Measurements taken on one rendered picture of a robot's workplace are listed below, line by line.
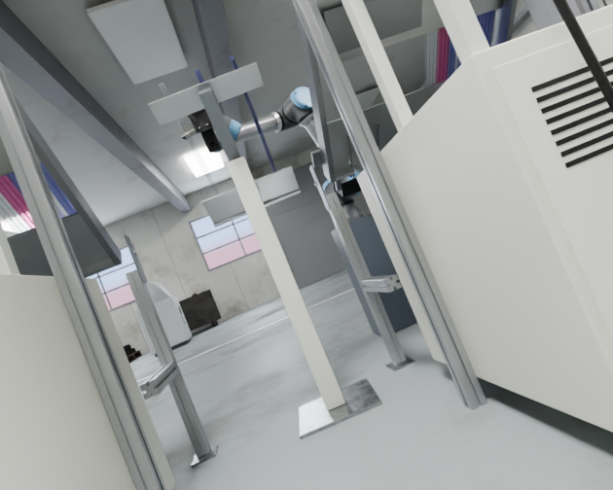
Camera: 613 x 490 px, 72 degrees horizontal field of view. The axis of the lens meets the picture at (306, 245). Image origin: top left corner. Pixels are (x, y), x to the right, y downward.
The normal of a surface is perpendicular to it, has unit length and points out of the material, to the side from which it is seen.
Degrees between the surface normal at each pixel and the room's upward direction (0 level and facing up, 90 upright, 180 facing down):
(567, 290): 90
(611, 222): 90
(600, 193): 90
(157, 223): 90
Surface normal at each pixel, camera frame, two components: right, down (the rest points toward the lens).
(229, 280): 0.10, -0.09
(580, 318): -0.92, 0.37
